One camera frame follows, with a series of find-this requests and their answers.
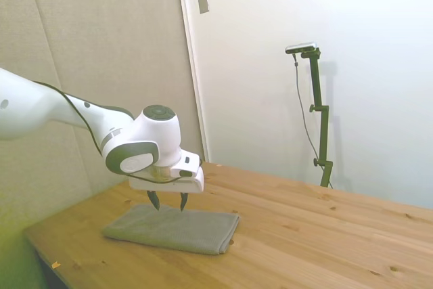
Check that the silver camera on stand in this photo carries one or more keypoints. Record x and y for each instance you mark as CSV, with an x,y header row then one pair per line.
x,y
301,47

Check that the dark green camera stand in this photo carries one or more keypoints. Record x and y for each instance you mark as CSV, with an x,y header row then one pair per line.
x,y
319,106

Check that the grey wall plate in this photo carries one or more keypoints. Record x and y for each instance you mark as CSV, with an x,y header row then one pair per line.
x,y
203,1

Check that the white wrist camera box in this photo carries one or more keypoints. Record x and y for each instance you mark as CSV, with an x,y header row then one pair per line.
x,y
184,165

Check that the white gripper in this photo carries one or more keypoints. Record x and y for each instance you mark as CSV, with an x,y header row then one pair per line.
x,y
165,187

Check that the white door frame trim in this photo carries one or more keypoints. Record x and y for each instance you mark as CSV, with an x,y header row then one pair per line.
x,y
191,65

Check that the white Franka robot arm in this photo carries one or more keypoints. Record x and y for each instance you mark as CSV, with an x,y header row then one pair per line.
x,y
30,109

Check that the grey towel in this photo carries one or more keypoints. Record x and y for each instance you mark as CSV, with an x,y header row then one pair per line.
x,y
176,231

